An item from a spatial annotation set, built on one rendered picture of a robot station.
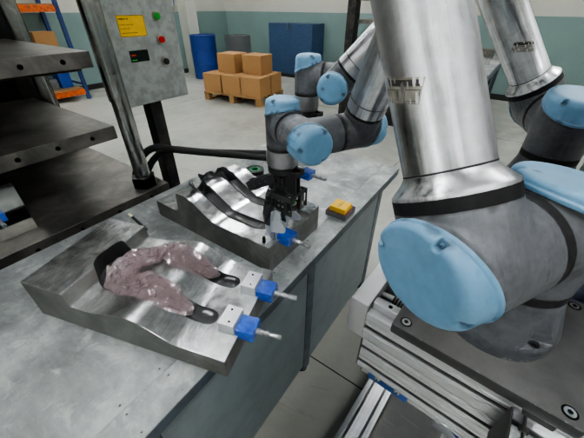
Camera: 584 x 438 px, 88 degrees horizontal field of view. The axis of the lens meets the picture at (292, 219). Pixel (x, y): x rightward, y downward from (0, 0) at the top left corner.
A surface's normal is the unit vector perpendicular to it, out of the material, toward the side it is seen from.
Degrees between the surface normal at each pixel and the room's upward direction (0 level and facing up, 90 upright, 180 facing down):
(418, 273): 96
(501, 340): 73
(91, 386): 0
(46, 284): 0
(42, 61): 90
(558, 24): 90
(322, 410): 0
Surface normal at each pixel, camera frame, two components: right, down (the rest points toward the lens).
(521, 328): -0.26, 0.28
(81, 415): 0.00, -0.82
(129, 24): 0.82, 0.33
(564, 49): -0.58, 0.47
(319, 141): 0.42, 0.52
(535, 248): 0.40, -0.15
